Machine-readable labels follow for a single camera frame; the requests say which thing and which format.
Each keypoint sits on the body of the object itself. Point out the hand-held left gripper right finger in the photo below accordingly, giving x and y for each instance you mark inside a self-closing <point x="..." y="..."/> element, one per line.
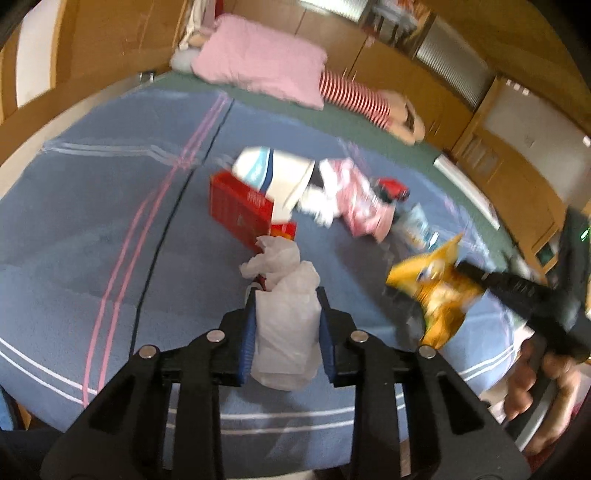
<point x="325" y="341"/>

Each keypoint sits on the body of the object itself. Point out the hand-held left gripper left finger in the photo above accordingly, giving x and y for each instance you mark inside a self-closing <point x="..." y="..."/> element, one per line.
<point x="247" y="341"/>

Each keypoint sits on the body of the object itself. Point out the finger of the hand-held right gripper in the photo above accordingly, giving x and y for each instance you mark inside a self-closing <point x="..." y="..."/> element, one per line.
<point x="508" y="284"/>

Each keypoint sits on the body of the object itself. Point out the white plastic bag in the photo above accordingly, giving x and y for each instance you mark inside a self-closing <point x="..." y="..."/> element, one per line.
<point x="286" y="314"/>

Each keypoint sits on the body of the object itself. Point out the yellow chip bag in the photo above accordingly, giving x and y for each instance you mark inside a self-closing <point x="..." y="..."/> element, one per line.
<point x="438" y="304"/>

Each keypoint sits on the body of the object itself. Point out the red cardboard box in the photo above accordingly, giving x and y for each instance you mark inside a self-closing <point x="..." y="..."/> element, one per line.
<point x="235" y="207"/>

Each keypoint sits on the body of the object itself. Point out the person's right hand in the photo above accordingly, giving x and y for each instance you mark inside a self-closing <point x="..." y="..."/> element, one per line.
<point x="519" y="390"/>

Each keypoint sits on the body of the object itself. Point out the white flat board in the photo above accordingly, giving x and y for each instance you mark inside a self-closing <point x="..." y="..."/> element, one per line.
<point x="466" y="189"/>

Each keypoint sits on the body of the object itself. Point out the light blue snack packet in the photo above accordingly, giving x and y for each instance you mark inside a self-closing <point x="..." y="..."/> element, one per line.
<point x="418" y="224"/>

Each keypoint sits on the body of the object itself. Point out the crumpled white tissue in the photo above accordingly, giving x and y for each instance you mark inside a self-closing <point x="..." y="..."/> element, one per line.
<point x="316" y="205"/>

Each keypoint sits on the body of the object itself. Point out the pink plastic wrapper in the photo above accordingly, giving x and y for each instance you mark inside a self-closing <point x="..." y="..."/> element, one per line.
<point x="360" y="207"/>

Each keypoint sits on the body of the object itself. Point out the red snack packet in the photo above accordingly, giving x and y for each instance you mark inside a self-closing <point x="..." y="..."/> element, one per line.
<point x="392" y="189"/>

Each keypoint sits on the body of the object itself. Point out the white and blue packet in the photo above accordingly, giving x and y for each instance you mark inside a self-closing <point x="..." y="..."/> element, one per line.
<point x="286" y="180"/>

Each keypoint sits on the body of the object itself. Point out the blue striped blanket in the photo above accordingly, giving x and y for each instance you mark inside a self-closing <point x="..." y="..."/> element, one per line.
<point x="92" y="230"/>

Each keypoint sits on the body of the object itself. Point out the frosted glass window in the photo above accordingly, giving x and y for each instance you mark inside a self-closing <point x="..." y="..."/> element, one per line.
<point x="452" y="60"/>

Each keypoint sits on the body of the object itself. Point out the striped plush doll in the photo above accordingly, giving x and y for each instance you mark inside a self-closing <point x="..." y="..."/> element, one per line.
<point x="355" y="97"/>

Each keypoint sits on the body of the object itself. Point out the pink pillow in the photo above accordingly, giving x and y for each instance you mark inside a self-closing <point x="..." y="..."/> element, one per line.
<point x="258" y="60"/>

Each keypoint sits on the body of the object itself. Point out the grey cushion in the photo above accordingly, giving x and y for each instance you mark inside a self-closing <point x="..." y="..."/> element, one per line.
<point x="182" y="60"/>

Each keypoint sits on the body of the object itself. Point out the white hanging cloth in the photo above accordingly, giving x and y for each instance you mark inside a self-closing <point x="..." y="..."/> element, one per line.
<point x="196" y="21"/>

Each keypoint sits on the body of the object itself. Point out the wooden wall cabinets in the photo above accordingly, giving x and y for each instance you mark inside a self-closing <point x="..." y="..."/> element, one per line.
<point x="392" y="69"/>

